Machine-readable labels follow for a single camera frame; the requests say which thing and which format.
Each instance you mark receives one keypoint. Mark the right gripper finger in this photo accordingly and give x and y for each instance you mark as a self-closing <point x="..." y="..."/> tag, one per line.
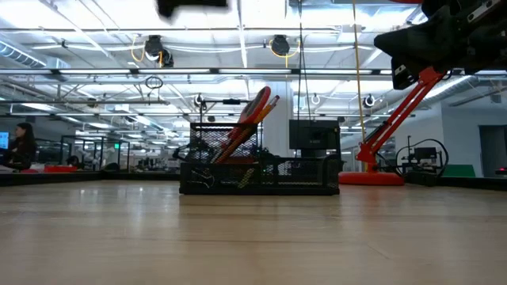
<point x="435" y="39"/>
<point x="400" y="47"/>

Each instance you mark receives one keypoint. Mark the black mesh desk organizer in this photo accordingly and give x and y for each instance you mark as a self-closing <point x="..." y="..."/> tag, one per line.
<point x="301" y="174"/>

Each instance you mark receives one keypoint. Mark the red desk lamp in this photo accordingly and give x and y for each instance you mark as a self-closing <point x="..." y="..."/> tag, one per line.
<point x="396" y="118"/>

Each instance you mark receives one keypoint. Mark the green board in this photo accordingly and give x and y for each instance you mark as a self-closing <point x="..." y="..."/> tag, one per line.
<point x="459" y="171"/>

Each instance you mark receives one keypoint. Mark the red flat object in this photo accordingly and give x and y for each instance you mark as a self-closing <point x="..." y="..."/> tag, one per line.
<point x="59" y="169"/>

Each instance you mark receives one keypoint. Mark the person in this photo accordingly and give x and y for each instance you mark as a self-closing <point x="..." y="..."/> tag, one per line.
<point x="24" y="150"/>

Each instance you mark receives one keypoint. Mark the blue lit monitor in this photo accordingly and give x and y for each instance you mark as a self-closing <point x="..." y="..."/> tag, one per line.
<point x="3" y="140"/>

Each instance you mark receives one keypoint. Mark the black cage frame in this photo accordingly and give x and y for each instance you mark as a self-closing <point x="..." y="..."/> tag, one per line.
<point x="95" y="137"/>

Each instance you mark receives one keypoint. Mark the black metal table frame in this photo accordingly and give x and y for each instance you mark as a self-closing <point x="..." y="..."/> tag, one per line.
<point x="79" y="178"/>

